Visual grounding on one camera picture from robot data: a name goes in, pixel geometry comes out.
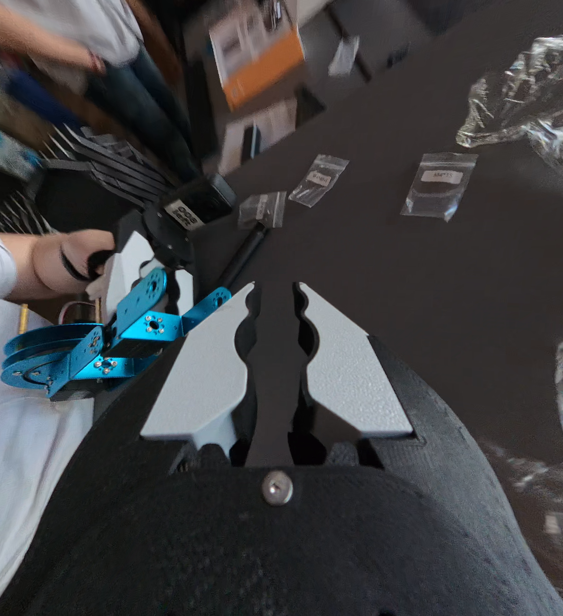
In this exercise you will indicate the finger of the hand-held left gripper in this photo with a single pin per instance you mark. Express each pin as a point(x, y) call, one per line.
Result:
point(184, 288)
point(126, 269)

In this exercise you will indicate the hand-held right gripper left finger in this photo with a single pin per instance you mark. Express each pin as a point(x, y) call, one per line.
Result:
point(199, 380)

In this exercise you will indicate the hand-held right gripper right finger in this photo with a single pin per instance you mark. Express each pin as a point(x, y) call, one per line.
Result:
point(353, 380)

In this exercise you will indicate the blue toy robot arm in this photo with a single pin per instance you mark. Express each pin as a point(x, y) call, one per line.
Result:
point(142, 332)

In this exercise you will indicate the black desk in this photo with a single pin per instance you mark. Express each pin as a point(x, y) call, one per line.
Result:
point(454, 288)

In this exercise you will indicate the person's left hand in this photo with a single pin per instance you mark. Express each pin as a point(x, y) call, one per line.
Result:
point(65, 260)

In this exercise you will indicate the stack of black strips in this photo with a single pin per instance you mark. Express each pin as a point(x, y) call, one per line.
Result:
point(113, 168)

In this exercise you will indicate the small bag of dark parts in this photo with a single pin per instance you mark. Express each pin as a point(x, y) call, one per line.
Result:
point(262, 209)

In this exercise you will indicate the white printed booklet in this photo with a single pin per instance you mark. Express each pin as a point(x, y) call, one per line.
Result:
point(271, 125)

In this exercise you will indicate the small clear labelled screw bag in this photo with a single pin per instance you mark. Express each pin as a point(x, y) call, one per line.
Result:
point(319, 180)

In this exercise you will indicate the blue packet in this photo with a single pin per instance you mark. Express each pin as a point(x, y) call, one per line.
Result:
point(2, 144)

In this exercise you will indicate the black rectangular part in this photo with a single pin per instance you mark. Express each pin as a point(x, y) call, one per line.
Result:
point(310, 106)

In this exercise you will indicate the orange and white box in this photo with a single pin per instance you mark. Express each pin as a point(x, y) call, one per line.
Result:
point(262, 57)

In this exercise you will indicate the person's white shirt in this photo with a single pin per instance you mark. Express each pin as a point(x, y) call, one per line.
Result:
point(12, 457)

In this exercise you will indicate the large clear labelled screw bag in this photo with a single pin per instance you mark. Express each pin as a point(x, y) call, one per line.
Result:
point(439, 187)

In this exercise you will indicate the small clear plastic bag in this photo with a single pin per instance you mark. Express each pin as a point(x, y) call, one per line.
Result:
point(344, 55)

